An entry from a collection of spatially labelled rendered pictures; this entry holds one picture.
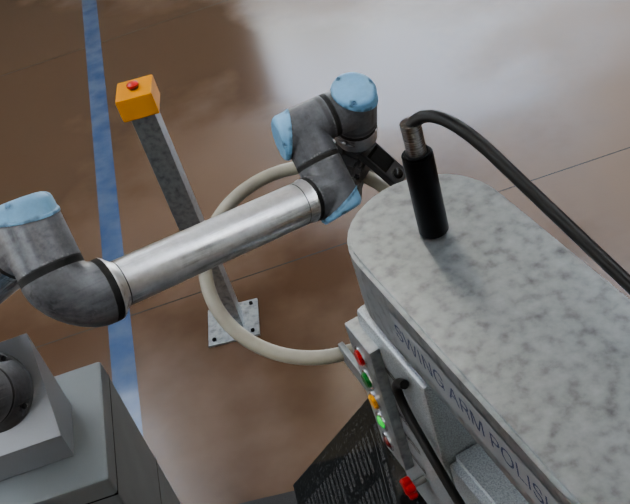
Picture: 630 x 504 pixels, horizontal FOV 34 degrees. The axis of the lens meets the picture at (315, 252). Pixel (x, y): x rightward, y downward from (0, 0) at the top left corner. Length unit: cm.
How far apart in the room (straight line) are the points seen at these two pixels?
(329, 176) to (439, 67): 306
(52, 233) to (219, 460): 187
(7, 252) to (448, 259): 79
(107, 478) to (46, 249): 85
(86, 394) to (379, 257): 145
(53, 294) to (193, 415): 198
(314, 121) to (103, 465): 99
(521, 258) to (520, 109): 333
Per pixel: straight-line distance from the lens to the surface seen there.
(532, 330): 120
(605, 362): 117
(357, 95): 200
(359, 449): 233
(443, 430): 144
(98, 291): 175
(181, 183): 345
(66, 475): 251
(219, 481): 345
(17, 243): 176
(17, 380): 244
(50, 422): 249
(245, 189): 225
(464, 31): 524
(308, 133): 198
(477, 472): 147
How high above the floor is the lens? 262
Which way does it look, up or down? 40 degrees down
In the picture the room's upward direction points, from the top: 18 degrees counter-clockwise
